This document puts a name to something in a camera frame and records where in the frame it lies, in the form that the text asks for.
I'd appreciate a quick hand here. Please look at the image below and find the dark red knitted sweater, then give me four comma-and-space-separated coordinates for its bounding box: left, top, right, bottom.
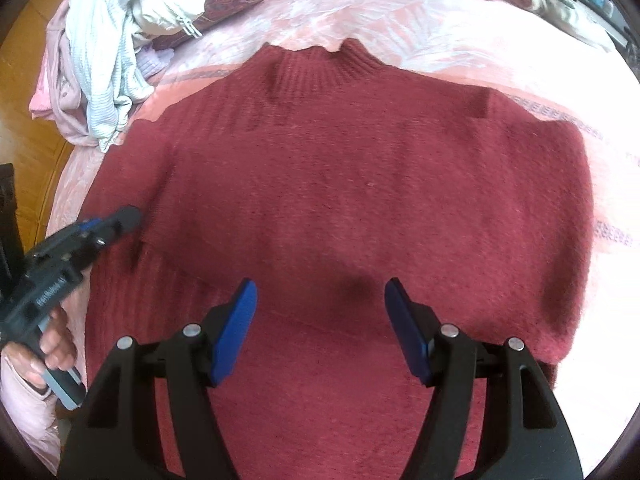
82, 39, 601, 480

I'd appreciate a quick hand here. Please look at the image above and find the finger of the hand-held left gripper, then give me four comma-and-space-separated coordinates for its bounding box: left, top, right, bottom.
75, 206, 143, 261

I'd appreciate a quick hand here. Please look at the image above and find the lavender garment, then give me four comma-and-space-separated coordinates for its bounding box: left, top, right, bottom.
134, 44, 177, 82

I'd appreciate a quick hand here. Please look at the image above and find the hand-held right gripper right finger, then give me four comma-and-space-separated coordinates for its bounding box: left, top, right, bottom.
385, 278, 583, 480

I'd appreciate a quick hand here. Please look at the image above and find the person's left hand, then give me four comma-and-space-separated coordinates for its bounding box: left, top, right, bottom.
0, 305, 76, 391

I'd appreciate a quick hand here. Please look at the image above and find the cream zippered garment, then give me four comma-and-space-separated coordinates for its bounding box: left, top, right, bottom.
131, 0, 208, 41

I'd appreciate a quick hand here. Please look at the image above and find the white striped garment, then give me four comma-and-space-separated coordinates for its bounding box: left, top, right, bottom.
65, 0, 166, 153

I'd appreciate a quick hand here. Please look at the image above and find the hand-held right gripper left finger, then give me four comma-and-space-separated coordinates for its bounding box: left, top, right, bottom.
57, 278, 258, 480

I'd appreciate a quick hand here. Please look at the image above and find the pale pink garment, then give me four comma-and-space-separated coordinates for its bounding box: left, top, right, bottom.
29, 0, 103, 148

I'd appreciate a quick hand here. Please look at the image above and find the pink floral bed blanket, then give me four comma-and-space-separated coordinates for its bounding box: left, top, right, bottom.
30, 0, 640, 466

